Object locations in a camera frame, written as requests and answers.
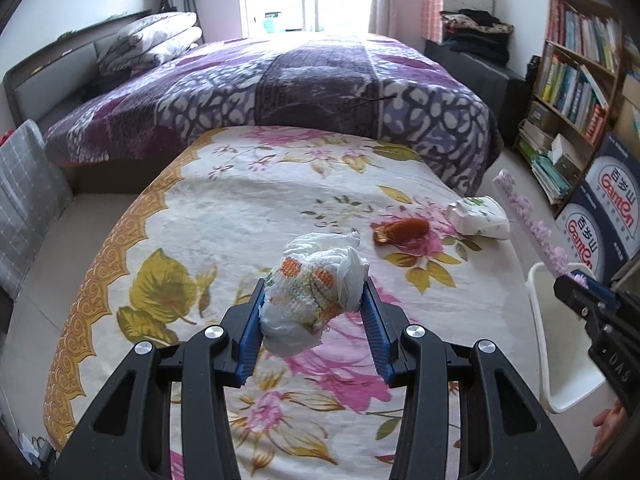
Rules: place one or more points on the cardboard box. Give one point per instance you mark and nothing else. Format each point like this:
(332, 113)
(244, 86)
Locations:
(631, 92)

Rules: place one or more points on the grey checked cushion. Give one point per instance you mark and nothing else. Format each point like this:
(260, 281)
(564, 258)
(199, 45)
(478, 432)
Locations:
(30, 195)

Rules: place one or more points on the white diaper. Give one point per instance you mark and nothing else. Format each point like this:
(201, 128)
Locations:
(310, 285)

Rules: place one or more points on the white pillows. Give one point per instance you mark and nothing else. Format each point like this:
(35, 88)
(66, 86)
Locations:
(150, 40)

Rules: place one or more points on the pink patterned box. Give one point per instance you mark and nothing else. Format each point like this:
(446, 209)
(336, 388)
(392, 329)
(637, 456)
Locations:
(431, 10)

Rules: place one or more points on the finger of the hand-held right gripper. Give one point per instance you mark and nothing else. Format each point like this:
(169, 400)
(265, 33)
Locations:
(575, 297)
(602, 290)

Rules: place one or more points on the thin black stick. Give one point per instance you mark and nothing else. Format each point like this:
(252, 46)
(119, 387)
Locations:
(375, 99)

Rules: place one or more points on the purple patterned quilt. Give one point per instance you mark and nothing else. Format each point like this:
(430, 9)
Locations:
(300, 75)

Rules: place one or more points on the stack of papers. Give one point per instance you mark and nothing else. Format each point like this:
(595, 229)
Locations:
(545, 170)

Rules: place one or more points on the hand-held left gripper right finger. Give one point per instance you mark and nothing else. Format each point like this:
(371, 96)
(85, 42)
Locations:
(377, 340)

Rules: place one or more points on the white plastic bin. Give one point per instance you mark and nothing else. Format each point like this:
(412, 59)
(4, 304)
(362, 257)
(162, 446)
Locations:
(560, 360)

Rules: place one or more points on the brown snack wrapper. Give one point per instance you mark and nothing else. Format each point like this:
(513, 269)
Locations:
(405, 230)

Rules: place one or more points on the folded white diaper pack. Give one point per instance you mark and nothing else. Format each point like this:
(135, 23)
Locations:
(477, 216)

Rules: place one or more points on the blue and white carton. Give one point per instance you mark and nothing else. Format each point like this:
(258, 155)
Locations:
(580, 235)
(617, 195)

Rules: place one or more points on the pile of dark clothes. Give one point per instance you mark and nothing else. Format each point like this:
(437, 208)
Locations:
(475, 32)

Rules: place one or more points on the wooden bookshelf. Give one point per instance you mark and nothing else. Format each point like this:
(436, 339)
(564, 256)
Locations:
(542, 40)

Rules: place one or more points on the dark bench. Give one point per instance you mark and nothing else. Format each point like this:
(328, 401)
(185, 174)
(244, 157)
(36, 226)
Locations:
(480, 85)

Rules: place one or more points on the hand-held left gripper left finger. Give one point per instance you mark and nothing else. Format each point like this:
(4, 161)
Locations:
(250, 340)

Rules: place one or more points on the floral blanket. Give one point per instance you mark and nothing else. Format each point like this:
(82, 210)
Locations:
(225, 200)

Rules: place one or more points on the row of books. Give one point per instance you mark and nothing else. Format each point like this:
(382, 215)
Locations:
(585, 35)
(570, 90)

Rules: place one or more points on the person's right hand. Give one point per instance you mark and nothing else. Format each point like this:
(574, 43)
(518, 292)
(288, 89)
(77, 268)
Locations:
(610, 427)

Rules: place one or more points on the dark bed headboard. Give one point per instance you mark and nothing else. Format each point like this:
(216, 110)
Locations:
(30, 85)

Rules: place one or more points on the teal container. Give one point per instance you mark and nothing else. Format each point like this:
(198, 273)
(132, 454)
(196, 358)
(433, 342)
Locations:
(272, 22)

